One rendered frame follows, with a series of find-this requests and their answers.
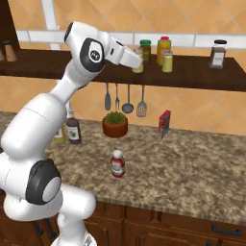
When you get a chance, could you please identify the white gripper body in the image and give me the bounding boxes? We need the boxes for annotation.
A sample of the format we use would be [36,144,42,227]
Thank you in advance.
[118,45,144,69]

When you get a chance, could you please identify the pale yellow shaker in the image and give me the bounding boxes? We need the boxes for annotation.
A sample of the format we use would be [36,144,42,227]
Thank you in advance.
[160,50,174,74]
[132,46,145,74]

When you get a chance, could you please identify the yellow bottle with red cap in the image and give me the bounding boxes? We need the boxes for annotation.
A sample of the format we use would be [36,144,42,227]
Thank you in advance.
[156,36,172,67]

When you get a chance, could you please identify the dark brown sauce bottle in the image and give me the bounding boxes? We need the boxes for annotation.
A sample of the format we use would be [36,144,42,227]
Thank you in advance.
[64,101,83,145]

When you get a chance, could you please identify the yellow-green bottle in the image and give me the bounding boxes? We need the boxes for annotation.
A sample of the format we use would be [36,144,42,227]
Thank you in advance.
[52,123,67,144]

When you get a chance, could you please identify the red ketchup bottle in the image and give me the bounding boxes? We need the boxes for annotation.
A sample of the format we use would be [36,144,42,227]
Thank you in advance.
[110,149,127,179]

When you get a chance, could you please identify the brown pepper shaker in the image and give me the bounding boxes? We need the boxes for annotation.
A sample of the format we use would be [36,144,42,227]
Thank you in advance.
[2,39,19,63]

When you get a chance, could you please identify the dark brown cabinet side panel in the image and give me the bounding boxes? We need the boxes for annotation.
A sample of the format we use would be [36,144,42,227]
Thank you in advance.
[0,0,21,52]

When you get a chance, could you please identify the green-lid jar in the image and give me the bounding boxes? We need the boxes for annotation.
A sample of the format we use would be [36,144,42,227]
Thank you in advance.
[139,38,153,65]

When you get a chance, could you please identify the grey hanging fork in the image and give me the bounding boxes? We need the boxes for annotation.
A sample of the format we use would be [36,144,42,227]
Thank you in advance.
[114,83,121,112]

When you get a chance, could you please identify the grey hanging ladle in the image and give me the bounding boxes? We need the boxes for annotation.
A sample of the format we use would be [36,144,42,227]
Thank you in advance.
[121,84,135,114]

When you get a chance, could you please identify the grey hanging spoon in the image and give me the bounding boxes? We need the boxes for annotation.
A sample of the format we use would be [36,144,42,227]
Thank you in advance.
[104,82,112,111]

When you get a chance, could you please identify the grey hanging slotted spatula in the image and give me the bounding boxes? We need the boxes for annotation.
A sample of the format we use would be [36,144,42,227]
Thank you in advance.
[135,85,148,118]

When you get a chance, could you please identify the dark brown wooden shelf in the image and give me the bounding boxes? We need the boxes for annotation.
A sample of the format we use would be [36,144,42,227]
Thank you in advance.
[0,48,246,93]

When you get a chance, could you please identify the green plant in terracotta pot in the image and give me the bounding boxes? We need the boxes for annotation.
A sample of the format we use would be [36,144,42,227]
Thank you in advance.
[101,111,130,139]

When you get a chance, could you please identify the red box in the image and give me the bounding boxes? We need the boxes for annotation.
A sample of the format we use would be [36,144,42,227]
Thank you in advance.
[157,109,172,139]

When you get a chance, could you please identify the dark brown jar black lid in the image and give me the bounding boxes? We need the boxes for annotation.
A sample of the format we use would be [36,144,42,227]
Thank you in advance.
[208,38,229,70]

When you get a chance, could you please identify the narrow brown drawer front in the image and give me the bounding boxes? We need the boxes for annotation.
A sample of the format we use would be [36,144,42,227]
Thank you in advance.
[92,201,125,223]
[124,206,160,226]

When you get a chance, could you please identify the brown cupboard door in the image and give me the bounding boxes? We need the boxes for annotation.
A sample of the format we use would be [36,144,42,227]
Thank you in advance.
[124,221,208,246]
[84,216,125,246]

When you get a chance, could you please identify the wide brown drawer front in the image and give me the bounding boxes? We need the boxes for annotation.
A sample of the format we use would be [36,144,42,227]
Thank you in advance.
[159,211,246,240]

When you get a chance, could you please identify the black drawer handle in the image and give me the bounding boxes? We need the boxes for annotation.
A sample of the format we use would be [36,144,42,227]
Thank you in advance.
[210,223,244,237]

